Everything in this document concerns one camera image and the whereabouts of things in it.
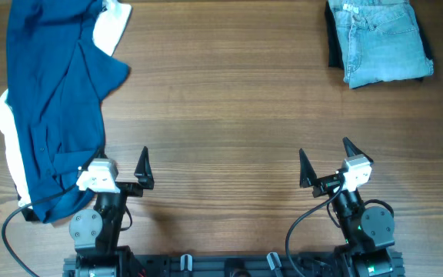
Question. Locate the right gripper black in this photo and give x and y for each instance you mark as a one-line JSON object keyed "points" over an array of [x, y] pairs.
{"points": [[330, 184]]}

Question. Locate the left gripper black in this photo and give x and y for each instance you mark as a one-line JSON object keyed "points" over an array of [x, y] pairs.
{"points": [[144, 173]]}

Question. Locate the dark blue polo shirt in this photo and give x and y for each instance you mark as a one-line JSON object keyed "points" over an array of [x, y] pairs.
{"points": [[57, 80]]}

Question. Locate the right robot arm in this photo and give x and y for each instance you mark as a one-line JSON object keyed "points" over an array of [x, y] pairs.
{"points": [[368, 227]]}

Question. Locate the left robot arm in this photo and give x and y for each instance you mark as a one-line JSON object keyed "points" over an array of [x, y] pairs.
{"points": [[96, 231]]}

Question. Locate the black folded garment under jeans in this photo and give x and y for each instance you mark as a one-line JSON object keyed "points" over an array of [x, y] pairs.
{"points": [[334, 42]]}

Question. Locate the light blue denim jeans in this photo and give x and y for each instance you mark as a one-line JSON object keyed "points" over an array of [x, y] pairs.
{"points": [[379, 42]]}

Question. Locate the white shirt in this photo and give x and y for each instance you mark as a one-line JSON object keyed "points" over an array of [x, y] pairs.
{"points": [[109, 28]]}

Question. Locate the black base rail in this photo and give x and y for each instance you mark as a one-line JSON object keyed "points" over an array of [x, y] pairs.
{"points": [[271, 264]]}

